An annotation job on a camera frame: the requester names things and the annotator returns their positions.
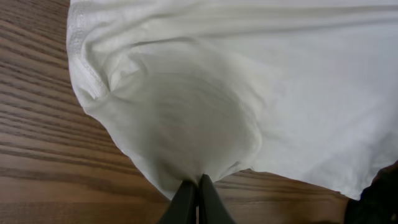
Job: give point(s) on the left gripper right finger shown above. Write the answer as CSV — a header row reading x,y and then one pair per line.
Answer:
x,y
211,208

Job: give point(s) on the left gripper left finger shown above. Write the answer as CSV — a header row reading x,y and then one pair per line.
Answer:
x,y
182,209

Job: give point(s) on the white t-shirt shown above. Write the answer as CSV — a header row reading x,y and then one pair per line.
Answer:
x,y
303,89

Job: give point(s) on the black garment right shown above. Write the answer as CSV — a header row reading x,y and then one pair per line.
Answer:
x,y
378,202

